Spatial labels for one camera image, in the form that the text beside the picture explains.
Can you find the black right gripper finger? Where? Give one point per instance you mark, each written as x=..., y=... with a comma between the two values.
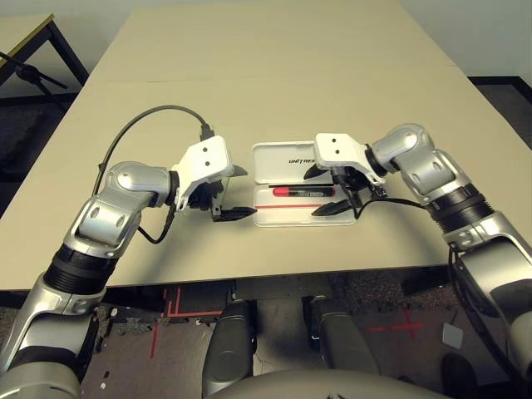
x=334, y=208
x=315, y=171

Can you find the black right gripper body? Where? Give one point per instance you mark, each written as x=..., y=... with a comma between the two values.
x=353, y=178

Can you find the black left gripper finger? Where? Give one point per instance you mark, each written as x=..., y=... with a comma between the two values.
x=234, y=213
x=239, y=171

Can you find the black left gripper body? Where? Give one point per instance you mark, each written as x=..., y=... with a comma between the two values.
x=205, y=197

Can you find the red and black marker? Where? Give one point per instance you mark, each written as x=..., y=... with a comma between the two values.
x=291, y=191

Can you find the white plastic pencil case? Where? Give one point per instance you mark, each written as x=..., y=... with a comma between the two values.
x=278, y=162

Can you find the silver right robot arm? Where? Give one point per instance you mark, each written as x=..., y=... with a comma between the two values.
x=415, y=149

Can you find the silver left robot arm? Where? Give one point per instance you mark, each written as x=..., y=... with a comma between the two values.
x=116, y=195

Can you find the black table underframe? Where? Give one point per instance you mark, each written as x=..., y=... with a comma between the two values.
x=282, y=287

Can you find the grey robot left leg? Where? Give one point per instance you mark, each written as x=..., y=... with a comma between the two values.
x=230, y=341

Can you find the grey robot leg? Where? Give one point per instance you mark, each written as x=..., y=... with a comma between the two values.
x=230, y=341
x=341, y=336

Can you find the grey robot right leg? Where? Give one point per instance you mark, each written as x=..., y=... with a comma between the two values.
x=341, y=336

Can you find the white square floor pad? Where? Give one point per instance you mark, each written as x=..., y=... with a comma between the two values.
x=452, y=334

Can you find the grey robot torso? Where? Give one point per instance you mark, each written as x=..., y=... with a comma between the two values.
x=332, y=384

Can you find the black tripod stand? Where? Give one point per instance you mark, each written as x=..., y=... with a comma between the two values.
x=29, y=74

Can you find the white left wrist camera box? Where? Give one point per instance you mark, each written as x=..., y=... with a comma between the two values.
x=205, y=160

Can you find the side table with black frame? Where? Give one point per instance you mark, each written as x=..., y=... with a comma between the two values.
x=62, y=45

